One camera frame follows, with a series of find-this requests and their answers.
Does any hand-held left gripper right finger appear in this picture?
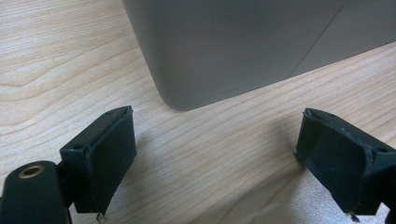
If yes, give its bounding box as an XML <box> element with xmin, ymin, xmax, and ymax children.
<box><xmin>293</xmin><ymin>107</ymin><xmax>396</xmax><ymax>218</ymax></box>

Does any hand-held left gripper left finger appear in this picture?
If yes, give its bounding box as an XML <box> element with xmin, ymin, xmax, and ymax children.
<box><xmin>59</xmin><ymin>105</ymin><xmax>137</xmax><ymax>219</ymax></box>

